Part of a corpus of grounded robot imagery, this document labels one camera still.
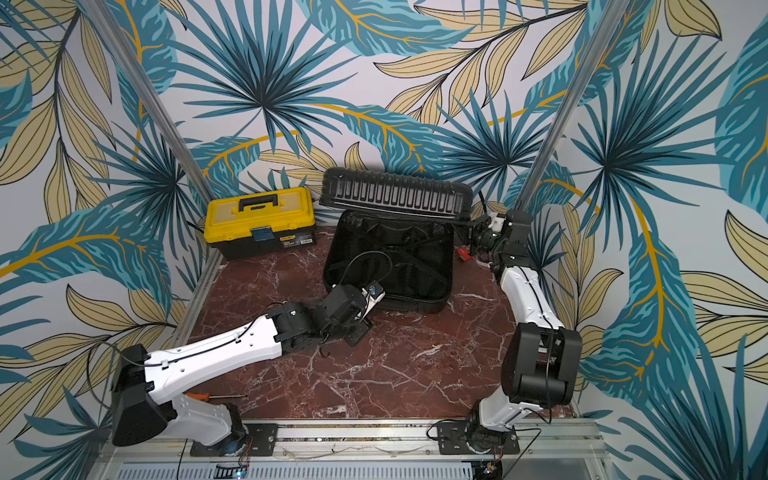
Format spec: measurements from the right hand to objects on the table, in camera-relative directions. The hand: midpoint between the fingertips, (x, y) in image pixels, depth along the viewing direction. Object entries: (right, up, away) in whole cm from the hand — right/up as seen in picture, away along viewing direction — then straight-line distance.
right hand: (452, 219), depth 82 cm
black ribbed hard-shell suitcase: (-15, 0, +32) cm, 35 cm away
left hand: (-24, -26, -7) cm, 36 cm away
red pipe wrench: (+11, -9, +28) cm, 31 cm away
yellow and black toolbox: (-60, +1, +16) cm, 62 cm away
